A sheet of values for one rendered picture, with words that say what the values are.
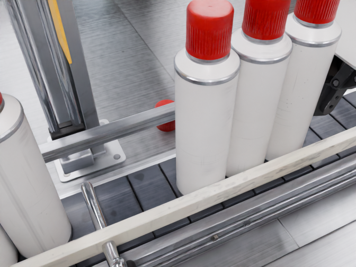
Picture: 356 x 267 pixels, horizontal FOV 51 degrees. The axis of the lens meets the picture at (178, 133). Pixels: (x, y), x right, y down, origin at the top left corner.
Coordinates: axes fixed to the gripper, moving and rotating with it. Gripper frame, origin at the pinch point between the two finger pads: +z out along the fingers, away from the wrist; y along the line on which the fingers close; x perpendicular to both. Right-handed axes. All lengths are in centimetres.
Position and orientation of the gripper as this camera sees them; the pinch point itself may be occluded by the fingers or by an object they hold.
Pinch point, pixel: (322, 97)
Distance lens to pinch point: 43.8
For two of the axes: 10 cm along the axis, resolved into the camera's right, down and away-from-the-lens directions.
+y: 4.3, 6.5, -6.3
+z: -3.0, 7.6, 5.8
